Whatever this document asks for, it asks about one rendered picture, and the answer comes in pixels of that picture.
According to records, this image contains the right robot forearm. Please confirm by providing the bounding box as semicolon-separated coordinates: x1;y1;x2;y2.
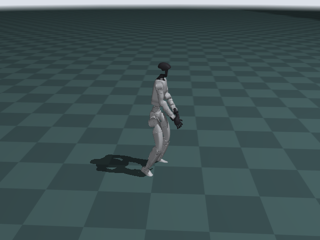
162;101;176;119

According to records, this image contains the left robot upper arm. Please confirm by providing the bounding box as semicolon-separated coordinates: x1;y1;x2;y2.
164;78;171;100

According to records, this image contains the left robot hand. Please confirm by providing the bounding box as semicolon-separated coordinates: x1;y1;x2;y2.
173;108;180;119

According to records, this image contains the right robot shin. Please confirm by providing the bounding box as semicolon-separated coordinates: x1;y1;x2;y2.
144;147;161;171

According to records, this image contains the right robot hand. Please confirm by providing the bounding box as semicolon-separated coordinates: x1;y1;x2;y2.
170;117;183;129

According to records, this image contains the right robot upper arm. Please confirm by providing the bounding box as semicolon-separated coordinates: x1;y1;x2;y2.
155;82;164;107

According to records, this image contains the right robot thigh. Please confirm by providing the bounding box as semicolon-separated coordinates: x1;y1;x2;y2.
148;116;163;154

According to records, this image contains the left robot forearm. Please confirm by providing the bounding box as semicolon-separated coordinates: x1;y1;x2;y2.
167;96;178;113

